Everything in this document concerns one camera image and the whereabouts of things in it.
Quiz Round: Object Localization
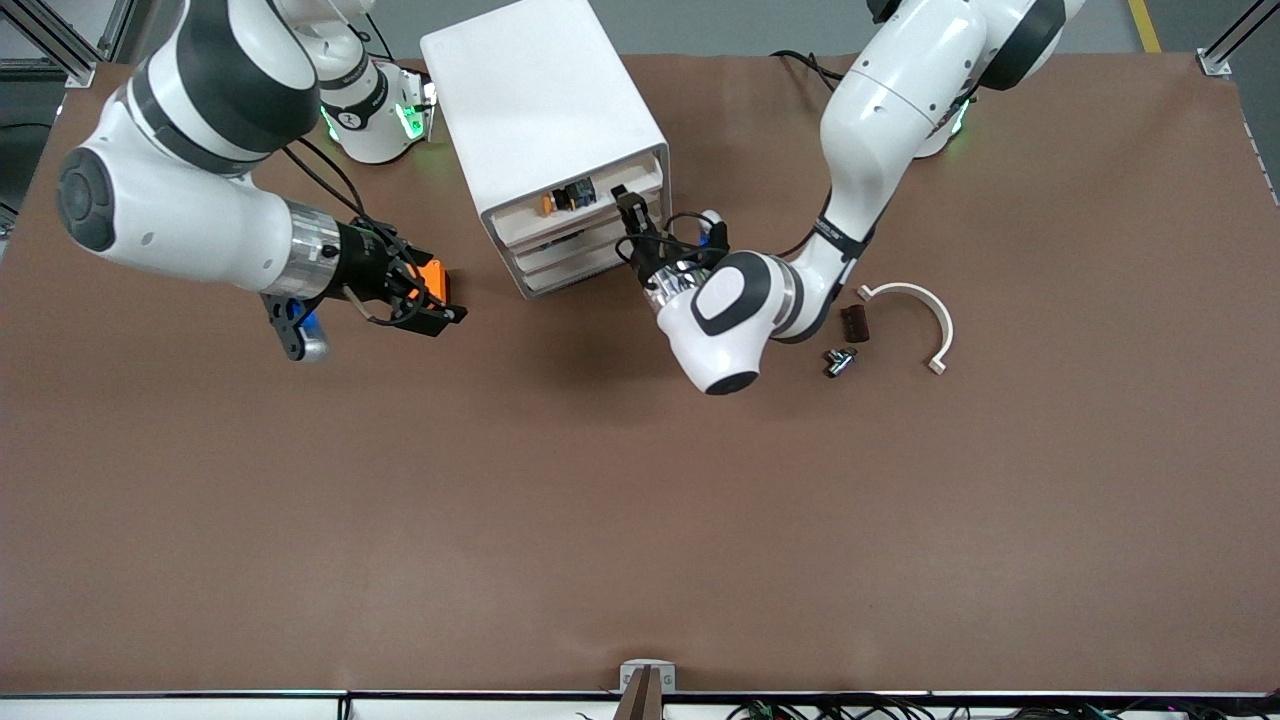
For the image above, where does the orange box with black base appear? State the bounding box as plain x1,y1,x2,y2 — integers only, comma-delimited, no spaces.
414,257,452,307

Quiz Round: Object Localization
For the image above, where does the white drawer with orange button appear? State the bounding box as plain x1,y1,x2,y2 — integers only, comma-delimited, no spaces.
488,152,662,241

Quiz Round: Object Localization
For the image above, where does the white drawer with green button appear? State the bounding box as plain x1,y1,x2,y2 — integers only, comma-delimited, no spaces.
512,215,651,281

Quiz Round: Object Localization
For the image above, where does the white drawer cabinet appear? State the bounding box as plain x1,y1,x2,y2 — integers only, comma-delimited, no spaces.
419,0,675,301

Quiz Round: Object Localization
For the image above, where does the black cable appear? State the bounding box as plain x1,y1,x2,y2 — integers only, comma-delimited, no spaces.
769,48,849,97
283,138,426,328
655,208,736,276

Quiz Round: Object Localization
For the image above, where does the white curved plastic bracket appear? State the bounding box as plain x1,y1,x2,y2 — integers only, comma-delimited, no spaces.
856,281,956,377

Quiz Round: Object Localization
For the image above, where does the aluminium frame profile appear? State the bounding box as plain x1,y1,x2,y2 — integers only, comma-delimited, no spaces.
1197,0,1280,78
0,0,136,89

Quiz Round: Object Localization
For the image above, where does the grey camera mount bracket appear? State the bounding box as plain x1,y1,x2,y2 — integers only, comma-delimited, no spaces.
613,659,678,720

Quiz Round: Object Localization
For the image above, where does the white table edge rail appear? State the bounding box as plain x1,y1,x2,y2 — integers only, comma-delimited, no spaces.
0,690,1280,720

